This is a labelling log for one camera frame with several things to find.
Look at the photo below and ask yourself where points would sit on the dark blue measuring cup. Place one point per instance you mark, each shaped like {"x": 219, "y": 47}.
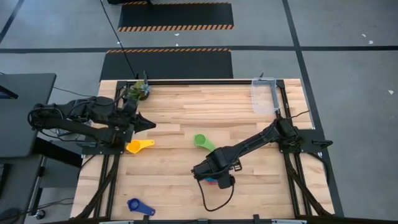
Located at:
{"x": 134, "y": 204}

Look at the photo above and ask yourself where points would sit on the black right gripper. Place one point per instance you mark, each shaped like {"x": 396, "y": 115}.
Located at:
{"x": 208, "y": 169}

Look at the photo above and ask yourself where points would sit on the green plastic measuring cup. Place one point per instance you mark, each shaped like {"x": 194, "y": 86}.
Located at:
{"x": 200, "y": 140}

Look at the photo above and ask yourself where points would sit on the black aluminium table frame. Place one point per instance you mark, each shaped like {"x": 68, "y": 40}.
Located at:
{"x": 202, "y": 82}

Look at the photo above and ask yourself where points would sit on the black caster wheel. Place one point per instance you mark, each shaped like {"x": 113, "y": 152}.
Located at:
{"x": 40, "y": 214}

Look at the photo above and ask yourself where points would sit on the black hazard-striped floor mat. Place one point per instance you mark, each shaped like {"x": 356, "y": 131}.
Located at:
{"x": 169, "y": 65}
{"x": 175, "y": 15}

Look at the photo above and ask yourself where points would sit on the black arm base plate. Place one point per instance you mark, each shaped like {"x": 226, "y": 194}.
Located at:
{"x": 311, "y": 137}
{"x": 99, "y": 151}

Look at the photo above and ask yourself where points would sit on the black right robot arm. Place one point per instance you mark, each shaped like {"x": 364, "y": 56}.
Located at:
{"x": 248, "y": 143}

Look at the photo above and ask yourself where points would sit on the yellow plastic measuring cup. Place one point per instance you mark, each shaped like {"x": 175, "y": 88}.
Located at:
{"x": 135, "y": 147}

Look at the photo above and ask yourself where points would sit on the black desk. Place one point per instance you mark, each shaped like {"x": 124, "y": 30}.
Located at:
{"x": 18, "y": 93}

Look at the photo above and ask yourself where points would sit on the potted green succulent plant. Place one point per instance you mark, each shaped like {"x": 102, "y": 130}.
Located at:
{"x": 141, "y": 89}

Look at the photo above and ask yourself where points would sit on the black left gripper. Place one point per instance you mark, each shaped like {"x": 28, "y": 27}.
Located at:
{"x": 127, "y": 121}

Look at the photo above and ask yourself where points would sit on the clear plastic basket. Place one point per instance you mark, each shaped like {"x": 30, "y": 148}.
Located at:
{"x": 262, "y": 99}

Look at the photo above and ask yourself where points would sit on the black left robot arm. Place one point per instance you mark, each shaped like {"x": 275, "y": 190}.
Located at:
{"x": 77, "y": 118}

